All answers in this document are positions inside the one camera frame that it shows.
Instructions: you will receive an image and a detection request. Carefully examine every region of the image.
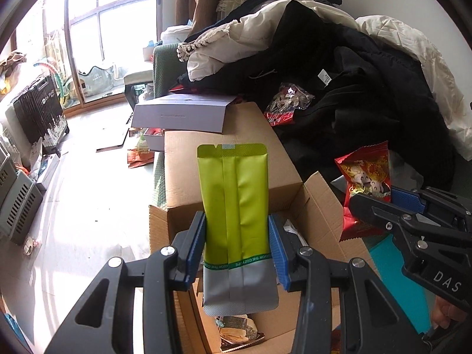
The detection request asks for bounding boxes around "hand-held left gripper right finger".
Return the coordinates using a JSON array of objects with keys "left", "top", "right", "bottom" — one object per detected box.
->
[{"left": 268, "top": 214, "right": 425, "bottom": 354}]

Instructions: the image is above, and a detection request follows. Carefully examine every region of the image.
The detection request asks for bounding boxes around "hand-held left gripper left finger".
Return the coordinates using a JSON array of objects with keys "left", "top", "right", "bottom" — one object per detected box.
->
[{"left": 44, "top": 212, "right": 207, "bottom": 354}]

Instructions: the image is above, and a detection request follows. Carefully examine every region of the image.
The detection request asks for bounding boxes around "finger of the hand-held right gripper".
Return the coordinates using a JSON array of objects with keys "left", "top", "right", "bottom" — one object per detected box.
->
[
  {"left": 348, "top": 194, "right": 454, "bottom": 252},
  {"left": 389, "top": 186, "right": 472, "bottom": 229}
]

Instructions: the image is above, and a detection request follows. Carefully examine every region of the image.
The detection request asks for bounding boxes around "bright red snack packet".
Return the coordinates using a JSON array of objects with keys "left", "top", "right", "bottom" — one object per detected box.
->
[{"left": 334, "top": 141, "right": 392, "bottom": 243}]

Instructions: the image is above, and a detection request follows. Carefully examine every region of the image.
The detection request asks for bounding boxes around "yellow-green snack packet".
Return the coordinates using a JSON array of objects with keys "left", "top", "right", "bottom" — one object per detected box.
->
[{"left": 197, "top": 142, "right": 278, "bottom": 316}]

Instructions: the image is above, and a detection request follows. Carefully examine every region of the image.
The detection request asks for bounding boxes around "brown cardboard box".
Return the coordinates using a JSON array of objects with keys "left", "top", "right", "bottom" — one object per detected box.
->
[{"left": 148, "top": 101, "right": 382, "bottom": 354}]

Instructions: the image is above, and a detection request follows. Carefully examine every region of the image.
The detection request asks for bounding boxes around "brown snack packet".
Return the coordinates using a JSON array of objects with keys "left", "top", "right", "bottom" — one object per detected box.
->
[{"left": 216, "top": 313, "right": 266, "bottom": 353}]

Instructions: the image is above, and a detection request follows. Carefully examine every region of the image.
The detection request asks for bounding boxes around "person's right hand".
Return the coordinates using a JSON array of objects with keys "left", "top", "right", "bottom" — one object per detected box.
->
[{"left": 430, "top": 295, "right": 467, "bottom": 330}]

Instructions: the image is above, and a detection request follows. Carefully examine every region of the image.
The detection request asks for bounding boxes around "white snack packet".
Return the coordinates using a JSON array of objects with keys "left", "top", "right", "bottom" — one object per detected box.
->
[{"left": 282, "top": 219, "right": 308, "bottom": 248}]

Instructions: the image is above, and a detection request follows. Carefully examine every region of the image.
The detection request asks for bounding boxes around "pile of clothes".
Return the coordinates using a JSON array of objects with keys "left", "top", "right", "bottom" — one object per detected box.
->
[{"left": 177, "top": 0, "right": 458, "bottom": 192}]

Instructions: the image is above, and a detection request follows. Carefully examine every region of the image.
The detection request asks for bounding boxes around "orange snack bag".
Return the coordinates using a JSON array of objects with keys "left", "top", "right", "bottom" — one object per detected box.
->
[{"left": 127, "top": 148, "right": 155, "bottom": 168}]

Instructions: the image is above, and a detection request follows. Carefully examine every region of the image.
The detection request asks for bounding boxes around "lavender box base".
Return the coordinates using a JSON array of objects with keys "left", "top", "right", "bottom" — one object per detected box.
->
[{"left": 143, "top": 128, "right": 165, "bottom": 152}]

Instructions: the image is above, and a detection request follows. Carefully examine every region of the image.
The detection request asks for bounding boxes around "red clear snack bag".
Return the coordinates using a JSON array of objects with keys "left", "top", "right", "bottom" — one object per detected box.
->
[{"left": 263, "top": 82, "right": 316, "bottom": 128}]

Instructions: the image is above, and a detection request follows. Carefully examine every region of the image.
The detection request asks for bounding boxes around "white flat box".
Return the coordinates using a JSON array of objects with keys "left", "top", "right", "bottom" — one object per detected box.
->
[{"left": 35, "top": 153, "right": 60, "bottom": 192}]

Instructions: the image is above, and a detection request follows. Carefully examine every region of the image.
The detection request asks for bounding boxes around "cream coat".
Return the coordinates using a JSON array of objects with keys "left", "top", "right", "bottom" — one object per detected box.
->
[{"left": 186, "top": 0, "right": 472, "bottom": 155}]

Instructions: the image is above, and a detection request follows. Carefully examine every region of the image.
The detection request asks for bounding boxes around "white chair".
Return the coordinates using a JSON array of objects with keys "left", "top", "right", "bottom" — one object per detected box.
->
[{"left": 123, "top": 69, "right": 155, "bottom": 111}]

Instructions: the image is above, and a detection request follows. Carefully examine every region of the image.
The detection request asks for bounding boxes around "grey plastic crate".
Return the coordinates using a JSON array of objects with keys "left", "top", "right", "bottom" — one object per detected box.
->
[{"left": 0, "top": 151, "right": 43, "bottom": 246}]

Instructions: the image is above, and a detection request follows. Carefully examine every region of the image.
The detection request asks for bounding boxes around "green sofa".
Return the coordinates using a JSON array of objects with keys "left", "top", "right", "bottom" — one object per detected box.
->
[{"left": 151, "top": 42, "right": 472, "bottom": 211}]

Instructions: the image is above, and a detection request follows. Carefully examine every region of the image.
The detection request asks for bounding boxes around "grey tote bag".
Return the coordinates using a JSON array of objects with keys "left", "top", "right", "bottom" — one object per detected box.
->
[{"left": 78, "top": 65, "right": 117, "bottom": 94}]

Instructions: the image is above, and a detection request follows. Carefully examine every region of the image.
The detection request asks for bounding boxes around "lace-trimmed cream cloth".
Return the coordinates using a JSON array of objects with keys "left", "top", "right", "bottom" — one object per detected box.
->
[{"left": 176, "top": 20, "right": 237, "bottom": 63}]

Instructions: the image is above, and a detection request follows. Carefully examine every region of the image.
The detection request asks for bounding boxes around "black suitcase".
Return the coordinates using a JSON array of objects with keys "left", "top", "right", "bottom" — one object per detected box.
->
[{"left": 13, "top": 74, "right": 70, "bottom": 155}]

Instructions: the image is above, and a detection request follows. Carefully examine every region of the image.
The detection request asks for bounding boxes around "colourful ring toy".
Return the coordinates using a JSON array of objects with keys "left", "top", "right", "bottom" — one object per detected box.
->
[{"left": 35, "top": 61, "right": 72, "bottom": 100}]

